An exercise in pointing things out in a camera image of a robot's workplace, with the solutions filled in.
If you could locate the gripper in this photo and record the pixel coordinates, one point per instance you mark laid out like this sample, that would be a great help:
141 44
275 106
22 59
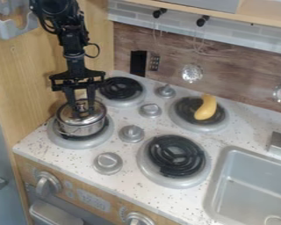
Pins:
77 76

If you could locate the silver hanging strainer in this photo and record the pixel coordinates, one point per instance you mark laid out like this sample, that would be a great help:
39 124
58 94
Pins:
192 73

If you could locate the grey wall holder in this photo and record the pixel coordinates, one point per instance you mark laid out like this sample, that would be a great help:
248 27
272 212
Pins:
10 27

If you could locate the yellow toy banana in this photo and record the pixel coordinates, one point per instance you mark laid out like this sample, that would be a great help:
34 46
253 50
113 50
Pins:
206 110

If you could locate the grey range hood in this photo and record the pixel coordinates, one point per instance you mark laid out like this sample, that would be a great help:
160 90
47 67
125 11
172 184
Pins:
209 4

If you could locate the toy stove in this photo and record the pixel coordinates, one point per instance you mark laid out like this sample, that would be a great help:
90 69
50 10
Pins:
162 123

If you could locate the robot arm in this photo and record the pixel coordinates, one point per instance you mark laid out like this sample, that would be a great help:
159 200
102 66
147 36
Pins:
64 20

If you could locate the silver pot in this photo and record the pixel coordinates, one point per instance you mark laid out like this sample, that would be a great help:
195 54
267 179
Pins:
81 129

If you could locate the toy sink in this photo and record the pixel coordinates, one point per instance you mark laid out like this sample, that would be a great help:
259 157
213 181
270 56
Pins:
252 190

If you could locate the black wall hook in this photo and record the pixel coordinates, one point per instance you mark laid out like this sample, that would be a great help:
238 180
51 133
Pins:
202 20
159 13

